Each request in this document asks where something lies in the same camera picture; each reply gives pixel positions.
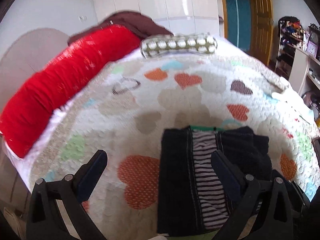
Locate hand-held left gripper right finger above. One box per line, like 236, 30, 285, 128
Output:
211, 150, 297, 240

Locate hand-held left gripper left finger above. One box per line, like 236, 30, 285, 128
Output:
26, 149, 108, 240

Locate navy pants with striped cuffs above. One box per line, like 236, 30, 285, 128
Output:
157, 126, 273, 234

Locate quilted heart-print bedspread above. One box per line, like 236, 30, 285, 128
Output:
5, 39, 320, 240

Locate red bolster cushion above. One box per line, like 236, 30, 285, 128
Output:
0, 24, 140, 158

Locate white knit tights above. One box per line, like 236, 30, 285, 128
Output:
271, 80, 315, 124

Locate pink bag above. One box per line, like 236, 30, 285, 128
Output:
301, 91, 317, 108

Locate white shoe rack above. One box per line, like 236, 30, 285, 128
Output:
274, 16, 307, 79

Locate white shelf unit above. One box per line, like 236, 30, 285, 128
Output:
289, 46, 320, 100

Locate green patterned pillow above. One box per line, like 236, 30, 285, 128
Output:
139, 32, 217, 58

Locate beige headboard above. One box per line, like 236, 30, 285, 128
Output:
0, 27, 75, 90

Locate purple alarm clock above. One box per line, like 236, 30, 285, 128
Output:
306, 41, 318, 55

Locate wooden door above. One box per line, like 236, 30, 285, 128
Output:
247, 0, 274, 65

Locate brown blanket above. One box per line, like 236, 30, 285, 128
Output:
67, 11, 174, 47

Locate pile of clothes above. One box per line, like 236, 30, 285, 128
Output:
279, 16, 307, 34

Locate teal curtain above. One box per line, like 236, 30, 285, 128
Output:
222, 0, 252, 52

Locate ornate dark table clock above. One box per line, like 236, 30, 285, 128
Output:
308, 23, 320, 43

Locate glossy white wardrobe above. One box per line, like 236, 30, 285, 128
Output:
90, 0, 225, 39

